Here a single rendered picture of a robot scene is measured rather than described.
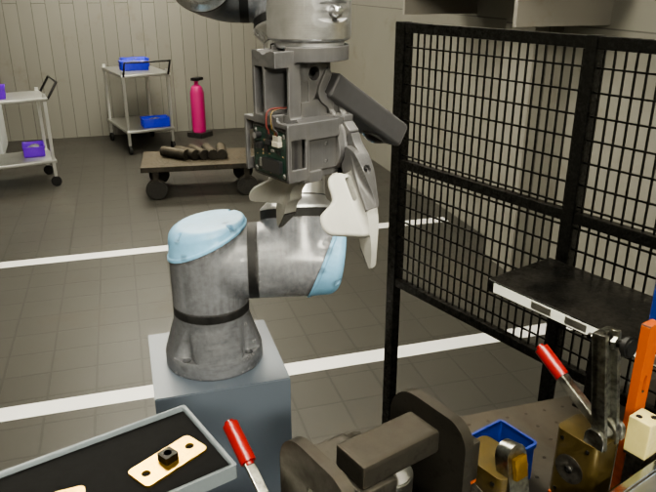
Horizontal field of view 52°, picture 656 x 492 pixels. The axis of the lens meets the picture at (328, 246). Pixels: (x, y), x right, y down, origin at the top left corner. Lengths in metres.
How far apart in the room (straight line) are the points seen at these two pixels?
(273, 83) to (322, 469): 0.39
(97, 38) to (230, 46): 1.47
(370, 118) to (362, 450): 0.35
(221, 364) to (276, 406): 0.11
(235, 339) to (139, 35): 7.21
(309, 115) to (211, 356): 0.50
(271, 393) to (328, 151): 0.51
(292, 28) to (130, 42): 7.55
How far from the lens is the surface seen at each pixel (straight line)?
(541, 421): 1.70
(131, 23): 8.12
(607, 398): 1.02
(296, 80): 0.60
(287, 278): 0.98
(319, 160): 0.62
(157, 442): 0.84
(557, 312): 1.47
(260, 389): 1.03
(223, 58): 8.23
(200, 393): 1.02
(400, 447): 0.76
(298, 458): 0.77
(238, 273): 0.98
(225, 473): 0.78
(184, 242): 0.97
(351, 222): 0.61
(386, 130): 0.68
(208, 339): 1.02
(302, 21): 0.59
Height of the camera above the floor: 1.66
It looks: 21 degrees down
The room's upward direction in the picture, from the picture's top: straight up
